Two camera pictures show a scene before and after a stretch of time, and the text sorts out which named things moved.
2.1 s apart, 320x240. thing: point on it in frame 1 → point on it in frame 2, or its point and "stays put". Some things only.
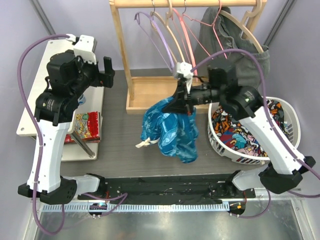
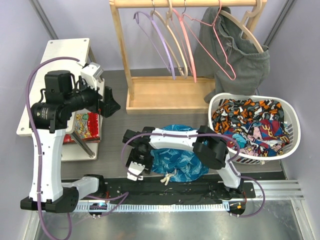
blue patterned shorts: (177, 134) → (184, 164)
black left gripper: (104, 79) → (109, 105)
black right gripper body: (184, 97) → (141, 157)
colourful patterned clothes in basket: (232, 132) stays put
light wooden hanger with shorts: (243, 24) stays put
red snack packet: (87, 127) stays put
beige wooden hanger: (169, 14) stays put
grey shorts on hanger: (223, 43) stays put
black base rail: (168, 188) stays put
